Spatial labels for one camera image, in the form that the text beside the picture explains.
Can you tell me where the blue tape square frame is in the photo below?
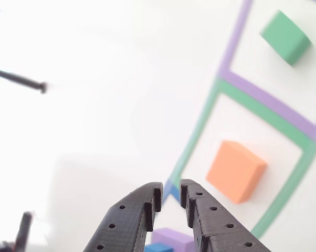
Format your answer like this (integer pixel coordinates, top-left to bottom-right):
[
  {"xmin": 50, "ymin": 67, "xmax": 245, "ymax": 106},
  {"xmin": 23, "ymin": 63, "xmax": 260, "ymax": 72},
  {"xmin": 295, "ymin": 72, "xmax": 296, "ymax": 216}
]
[{"xmin": 162, "ymin": 180, "xmax": 181, "ymax": 204}]

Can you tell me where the orange square block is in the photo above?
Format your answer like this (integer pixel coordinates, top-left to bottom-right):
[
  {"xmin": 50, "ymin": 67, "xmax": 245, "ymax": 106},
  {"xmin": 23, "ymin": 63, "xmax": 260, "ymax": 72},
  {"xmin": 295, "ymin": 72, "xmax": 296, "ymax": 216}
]
[{"xmin": 205, "ymin": 140, "xmax": 268, "ymax": 205}]

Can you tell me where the green cube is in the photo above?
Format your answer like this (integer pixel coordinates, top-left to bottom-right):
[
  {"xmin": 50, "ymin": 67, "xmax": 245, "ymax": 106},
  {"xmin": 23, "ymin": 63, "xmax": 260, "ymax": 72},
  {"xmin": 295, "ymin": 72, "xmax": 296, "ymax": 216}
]
[{"xmin": 259, "ymin": 9, "xmax": 312, "ymax": 67}]

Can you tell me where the purple square block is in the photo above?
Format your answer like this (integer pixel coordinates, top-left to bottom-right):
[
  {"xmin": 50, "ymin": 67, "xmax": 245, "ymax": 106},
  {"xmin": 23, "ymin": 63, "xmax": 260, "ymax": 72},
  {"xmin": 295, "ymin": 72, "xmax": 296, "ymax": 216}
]
[{"xmin": 151, "ymin": 227, "xmax": 197, "ymax": 252}]

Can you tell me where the green tape square frame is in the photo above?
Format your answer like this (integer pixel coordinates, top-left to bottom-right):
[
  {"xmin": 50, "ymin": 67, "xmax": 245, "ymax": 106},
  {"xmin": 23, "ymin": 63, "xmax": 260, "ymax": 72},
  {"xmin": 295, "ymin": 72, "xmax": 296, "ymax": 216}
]
[{"xmin": 168, "ymin": 78, "xmax": 316, "ymax": 237}]

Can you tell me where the small blue cube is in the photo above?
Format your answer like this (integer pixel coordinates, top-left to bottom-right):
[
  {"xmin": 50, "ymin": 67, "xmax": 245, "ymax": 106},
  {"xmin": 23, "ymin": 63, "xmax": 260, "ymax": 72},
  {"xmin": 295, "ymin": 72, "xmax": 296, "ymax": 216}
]
[{"xmin": 144, "ymin": 243, "xmax": 174, "ymax": 252}]

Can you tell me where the purple tape square frame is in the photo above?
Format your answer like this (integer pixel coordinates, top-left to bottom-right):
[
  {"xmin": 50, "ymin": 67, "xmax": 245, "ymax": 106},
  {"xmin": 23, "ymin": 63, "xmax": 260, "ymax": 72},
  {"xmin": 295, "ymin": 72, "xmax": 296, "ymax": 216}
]
[{"xmin": 217, "ymin": 0, "xmax": 316, "ymax": 144}]

